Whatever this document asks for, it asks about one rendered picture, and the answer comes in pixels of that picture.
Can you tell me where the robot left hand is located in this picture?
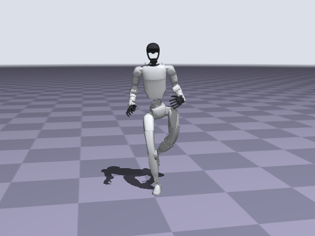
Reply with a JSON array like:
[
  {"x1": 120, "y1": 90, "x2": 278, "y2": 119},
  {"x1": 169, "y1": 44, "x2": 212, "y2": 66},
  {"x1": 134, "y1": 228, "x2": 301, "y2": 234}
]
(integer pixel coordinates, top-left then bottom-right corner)
[{"x1": 169, "y1": 95, "x2": 184, "y2": 109}]

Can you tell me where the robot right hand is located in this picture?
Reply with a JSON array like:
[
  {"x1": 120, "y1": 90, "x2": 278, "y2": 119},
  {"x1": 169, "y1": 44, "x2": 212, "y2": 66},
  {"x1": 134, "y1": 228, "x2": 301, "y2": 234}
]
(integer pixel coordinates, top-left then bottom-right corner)
[{"x1": 126, "y1": 104, "x2": 137, "y2": 117}]

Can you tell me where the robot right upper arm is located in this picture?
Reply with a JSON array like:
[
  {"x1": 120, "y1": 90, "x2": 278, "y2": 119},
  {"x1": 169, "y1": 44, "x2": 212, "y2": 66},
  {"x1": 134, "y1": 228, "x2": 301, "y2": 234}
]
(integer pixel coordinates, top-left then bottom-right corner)
[{"x1": 131, "y1": 66, "x2": 143, "y2": 95}]

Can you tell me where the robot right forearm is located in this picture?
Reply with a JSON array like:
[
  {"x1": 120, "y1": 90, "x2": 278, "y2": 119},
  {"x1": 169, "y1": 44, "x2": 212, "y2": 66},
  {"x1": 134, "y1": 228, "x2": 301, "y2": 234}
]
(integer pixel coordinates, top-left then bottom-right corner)
[{"x1": 128, "y1": 87, "x2": 137, "y2": 110}]

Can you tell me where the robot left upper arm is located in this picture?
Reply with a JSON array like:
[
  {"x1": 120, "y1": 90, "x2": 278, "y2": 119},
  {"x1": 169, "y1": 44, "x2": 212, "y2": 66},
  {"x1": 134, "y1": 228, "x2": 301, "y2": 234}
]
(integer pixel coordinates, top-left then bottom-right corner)
[{"x1": 165, "y1": 65, "x2": 180, "y2": 93}]

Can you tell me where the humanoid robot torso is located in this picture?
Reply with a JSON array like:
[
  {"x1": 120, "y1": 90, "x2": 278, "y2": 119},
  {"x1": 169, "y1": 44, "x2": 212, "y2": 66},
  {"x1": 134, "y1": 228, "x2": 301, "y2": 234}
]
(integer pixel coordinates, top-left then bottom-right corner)
[{"x1": 142, "y1": 62, "x2": 167, "y2": 120}]

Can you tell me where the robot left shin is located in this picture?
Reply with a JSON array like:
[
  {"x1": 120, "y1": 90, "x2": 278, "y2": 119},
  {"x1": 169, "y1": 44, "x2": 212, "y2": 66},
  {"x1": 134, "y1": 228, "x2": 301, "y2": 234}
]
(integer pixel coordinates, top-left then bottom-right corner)
[{"x1": 157, "y1": 141, "x2": 174, "y2": 155}]

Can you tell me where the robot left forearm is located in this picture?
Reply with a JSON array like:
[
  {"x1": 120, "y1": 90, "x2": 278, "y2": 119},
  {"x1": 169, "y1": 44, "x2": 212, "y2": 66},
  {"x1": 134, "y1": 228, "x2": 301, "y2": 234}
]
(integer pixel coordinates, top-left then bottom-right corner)
[{"x1": 175, "y1": 86, "x2": 186, "y2": 101}]

